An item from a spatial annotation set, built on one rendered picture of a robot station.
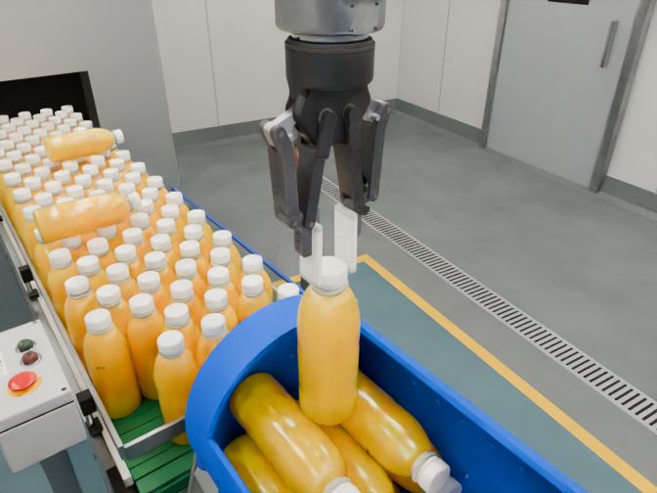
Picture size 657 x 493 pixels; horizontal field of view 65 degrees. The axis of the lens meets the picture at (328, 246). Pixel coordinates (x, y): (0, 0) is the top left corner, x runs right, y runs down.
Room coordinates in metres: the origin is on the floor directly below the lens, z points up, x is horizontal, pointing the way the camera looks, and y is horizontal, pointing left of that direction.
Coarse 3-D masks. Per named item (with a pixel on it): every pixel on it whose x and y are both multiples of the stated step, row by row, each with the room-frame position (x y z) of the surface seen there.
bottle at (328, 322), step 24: (312, 288) 0.45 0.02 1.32; (312, 312) 0.43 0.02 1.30; (336, 312) 0.43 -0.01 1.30; (312, 336) 0.43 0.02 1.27; (336, 336) 0.42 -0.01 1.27; (312, 360) 0.43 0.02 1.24; (336, 360) 0.42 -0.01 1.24; (312, 384) 0.43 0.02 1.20; (336, 384) 0.42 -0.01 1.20; (312, 408) 0.43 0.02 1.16; (336, 408) 0.42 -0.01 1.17
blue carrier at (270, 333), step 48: (240, 336) 0.49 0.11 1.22; (288, 336) 0.55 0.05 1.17; (384, 336) 0.52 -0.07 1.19; (288, 384) 0.54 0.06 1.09; (384, 384) 0.56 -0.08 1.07; (432, 384) 0.42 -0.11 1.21; (192, 432) 0.44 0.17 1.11; (240, 432) 0.49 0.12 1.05; (432, 432) 0.48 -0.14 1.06; (480, 432) 0.43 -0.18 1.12; (240, 480) 0.36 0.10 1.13; (480, 480) 0.41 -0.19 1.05; (528, 480) 0.37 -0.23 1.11
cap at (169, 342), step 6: (162, 336) 0.62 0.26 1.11; (168, 336) 0.62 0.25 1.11; (174, 336) 0.62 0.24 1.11; (180, 336) 0.62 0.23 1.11; (162, 342) 0.61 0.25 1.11; (168, 342) 0.61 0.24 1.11; (174, 342) 0.61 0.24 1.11; (180, 342) 0.61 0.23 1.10; (162, 348) 0.60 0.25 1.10; (168, 348) 0.60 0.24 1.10; (174, 348) 0.61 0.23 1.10; (180, 348) 0.61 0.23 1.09; (168, 354) 0.60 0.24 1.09
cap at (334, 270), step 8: (328, 256) 0.47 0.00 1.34; (328, 264) 0.46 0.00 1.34; (336, 264) 0.46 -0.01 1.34; (344, 264) 0.46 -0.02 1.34; (328, 272) 0.44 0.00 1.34; (336, 272) 0.44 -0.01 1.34; (344, 272) 0.45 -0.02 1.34; (328, 280) 0.44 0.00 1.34; (336, 280) 0.44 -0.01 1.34; (344, 280) 0.45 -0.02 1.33; (320, 288) 0.44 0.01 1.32; (328, 288) 0.44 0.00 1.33; (336, 288) 0.44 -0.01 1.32
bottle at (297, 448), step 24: (240, 384) 0.48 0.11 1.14; (264, 384) 0.48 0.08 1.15; (240, 408) 0.46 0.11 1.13; (264, 408) 0.44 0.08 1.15; (288, 408) 0.44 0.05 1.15; (264, 432) 0.42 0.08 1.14; (288, 432) 0.41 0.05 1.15; (312, 432) 0.41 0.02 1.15; (264, 456) 0.41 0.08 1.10; (288, 456) 0.38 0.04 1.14; (312, 456) 0.38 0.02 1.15; (336, 456) 0.38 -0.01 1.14; (288, 480) 0.37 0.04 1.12; (312, 480) 0.36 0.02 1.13; (336, 480) 0.35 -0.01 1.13
